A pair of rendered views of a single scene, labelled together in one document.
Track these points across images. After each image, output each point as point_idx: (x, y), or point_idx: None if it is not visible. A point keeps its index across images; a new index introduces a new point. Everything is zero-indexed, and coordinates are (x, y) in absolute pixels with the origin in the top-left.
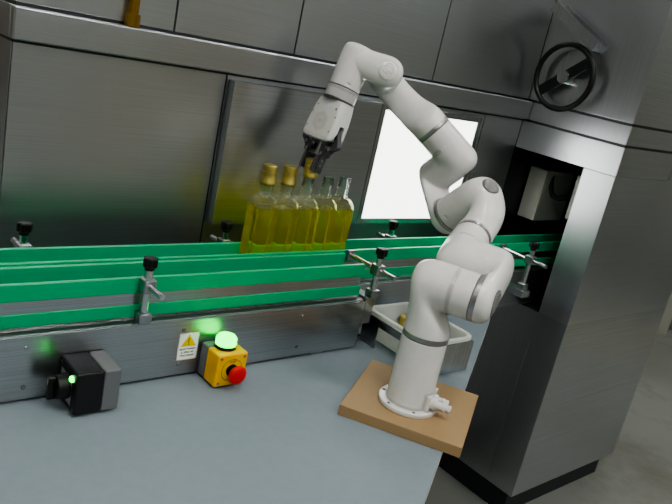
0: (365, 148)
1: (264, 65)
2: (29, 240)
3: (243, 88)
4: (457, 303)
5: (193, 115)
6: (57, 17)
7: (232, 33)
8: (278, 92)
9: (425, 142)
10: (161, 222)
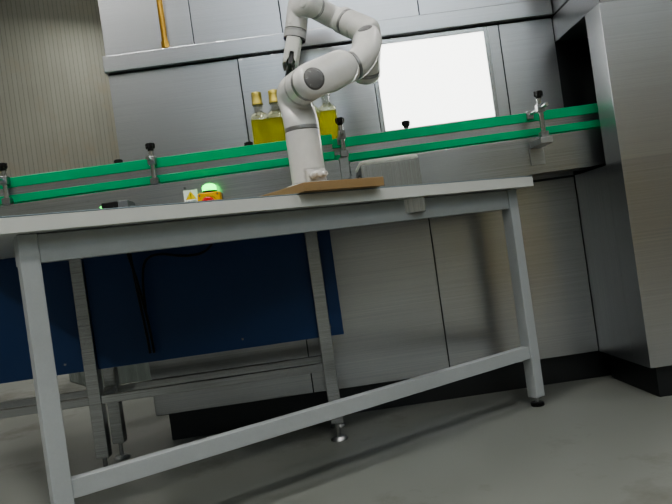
0: None
1: (257, 44)
2: None
3: (245, 61)
4: (288, 88)
5: (222, 89)
6: (123, 55)
7: (232, 34)
8: (272, 57)
9: (340, 31)
10: None
